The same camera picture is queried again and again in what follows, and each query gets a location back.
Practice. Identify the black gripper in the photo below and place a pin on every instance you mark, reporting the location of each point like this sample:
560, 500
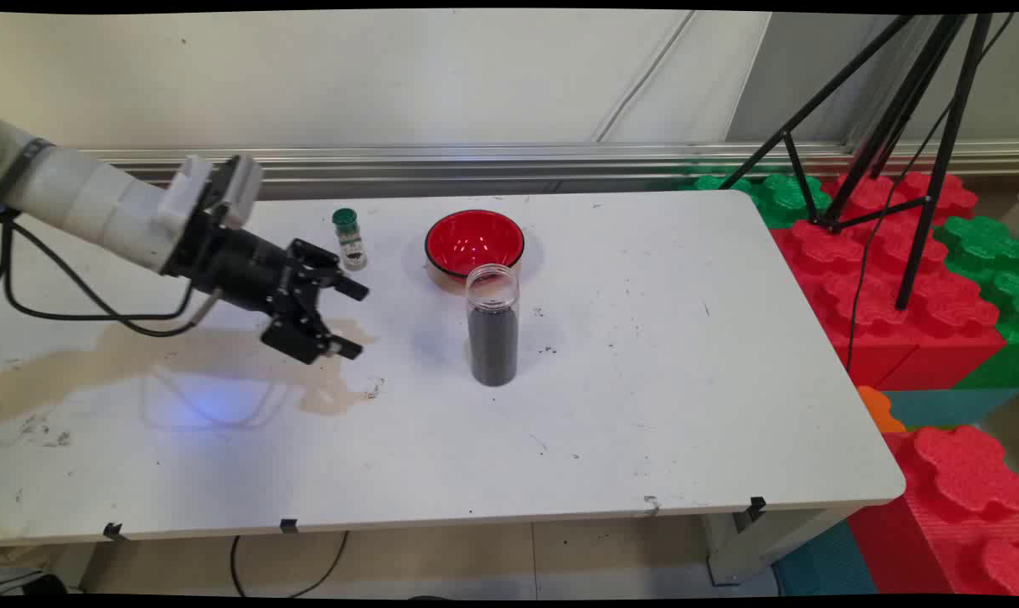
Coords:
239, 266

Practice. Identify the clear jar with black grains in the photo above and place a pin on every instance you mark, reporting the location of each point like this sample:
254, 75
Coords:
492, 338

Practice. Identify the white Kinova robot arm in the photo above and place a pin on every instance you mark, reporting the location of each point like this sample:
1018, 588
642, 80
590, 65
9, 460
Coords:
78, 198

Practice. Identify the spice bottle with green cap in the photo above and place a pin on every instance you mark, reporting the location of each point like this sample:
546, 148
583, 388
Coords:
350, 245

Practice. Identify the red bowl with black rim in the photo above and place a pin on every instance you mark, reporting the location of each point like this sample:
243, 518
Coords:
467, 241

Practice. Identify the black tape strip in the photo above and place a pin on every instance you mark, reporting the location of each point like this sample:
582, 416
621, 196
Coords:
113, 531
289, 526
756, 507

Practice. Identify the grey device under table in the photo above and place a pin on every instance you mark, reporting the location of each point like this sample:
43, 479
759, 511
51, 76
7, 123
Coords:
28, 583

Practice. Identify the green foam block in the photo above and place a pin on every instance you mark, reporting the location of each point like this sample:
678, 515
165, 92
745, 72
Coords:
779, 198
994, 253

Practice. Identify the white table leg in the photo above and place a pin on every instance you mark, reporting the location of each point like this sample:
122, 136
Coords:
762, 545

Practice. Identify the teal foam mat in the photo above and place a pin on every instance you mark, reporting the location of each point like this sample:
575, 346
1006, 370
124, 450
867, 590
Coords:
948, 407
826, 561

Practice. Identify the orange foam piece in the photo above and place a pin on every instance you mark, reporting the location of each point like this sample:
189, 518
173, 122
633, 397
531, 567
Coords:
879, 409

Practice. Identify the red foam block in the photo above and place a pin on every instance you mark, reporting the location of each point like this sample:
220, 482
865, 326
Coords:
897, 312
956, 507

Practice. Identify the black tripod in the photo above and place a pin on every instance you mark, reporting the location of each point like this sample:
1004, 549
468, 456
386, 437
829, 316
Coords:
940, 169

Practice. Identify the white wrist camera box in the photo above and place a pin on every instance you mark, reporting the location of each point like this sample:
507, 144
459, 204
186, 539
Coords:
239, 190

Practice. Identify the aluminium rail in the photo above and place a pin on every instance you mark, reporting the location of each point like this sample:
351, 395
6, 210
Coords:
475, 160

